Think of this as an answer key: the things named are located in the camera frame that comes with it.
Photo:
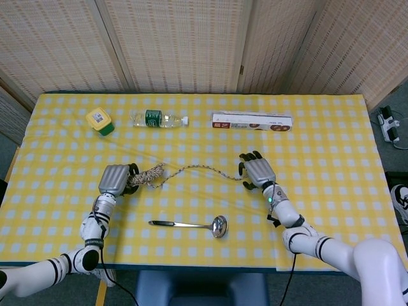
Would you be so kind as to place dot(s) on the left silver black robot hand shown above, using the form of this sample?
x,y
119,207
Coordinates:
x,y
113,178

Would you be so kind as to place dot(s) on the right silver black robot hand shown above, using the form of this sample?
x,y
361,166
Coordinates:
x,y
259,172

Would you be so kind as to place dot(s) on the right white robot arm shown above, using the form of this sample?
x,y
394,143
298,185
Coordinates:
x,y
293,216

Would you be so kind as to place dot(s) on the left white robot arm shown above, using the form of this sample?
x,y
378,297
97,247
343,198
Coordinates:
x,y
99,216

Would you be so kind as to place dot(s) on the white baking paper box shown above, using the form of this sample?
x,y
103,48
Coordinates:
x,y
248,122

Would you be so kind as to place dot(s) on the green jar yellow lid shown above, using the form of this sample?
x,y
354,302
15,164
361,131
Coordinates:
x,y
99,119

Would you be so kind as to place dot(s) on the clear bottle green label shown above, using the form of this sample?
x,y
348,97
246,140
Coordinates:
x,y
153,118

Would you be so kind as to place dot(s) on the yellow white checkered tablecloth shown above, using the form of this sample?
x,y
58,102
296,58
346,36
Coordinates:
x,y
191,204

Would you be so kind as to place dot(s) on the brass screen hinge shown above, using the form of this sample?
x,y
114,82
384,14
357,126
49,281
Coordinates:
x,y
241,69

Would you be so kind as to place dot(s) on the woven bamboo screen panel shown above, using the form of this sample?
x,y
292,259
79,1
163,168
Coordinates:
x,y
274,44
11,114
57,44
360,44
178,44

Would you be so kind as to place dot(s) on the blue chair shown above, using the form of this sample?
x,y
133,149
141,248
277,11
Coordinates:
x,y
204,287

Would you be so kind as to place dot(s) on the white power strip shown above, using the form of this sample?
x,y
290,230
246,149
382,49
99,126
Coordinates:
x,y
387,124

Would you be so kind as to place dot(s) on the white black sneaker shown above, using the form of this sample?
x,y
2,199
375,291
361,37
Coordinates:
x,y
400,197

